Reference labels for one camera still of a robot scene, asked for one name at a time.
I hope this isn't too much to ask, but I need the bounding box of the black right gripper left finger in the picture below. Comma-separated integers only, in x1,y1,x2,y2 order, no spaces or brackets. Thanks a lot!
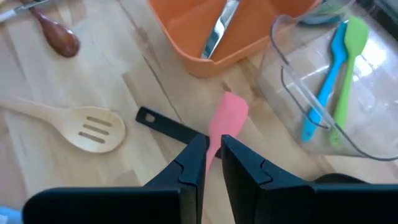
21,133,210,224

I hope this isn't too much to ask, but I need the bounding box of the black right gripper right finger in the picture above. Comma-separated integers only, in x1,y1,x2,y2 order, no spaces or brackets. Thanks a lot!
220,133,398,224

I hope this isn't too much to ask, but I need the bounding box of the wooden slotted spatula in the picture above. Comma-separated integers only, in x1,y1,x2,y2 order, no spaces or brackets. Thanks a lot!
0,95,127,154

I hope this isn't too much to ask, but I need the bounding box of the pink silicone spatula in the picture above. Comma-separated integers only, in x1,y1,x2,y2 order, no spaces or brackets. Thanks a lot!
201,91,249,224

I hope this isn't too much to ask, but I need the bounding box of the green silicone spatula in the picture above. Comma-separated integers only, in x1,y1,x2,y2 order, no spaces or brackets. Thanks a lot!
329,16,370,149

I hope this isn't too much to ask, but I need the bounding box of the mint green handled knife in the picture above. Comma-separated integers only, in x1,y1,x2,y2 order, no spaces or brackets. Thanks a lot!
200,0,242,60

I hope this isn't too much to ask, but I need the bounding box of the clear plastic bin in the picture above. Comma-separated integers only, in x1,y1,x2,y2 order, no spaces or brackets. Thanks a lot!
257,0,398,162

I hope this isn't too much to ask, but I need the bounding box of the orange plastic bin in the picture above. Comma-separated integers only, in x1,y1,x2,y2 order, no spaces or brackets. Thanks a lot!
147,0,321,78

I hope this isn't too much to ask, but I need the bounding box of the brown wooden spoon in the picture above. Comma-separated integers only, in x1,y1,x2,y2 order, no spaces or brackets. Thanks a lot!
20,0,81,58

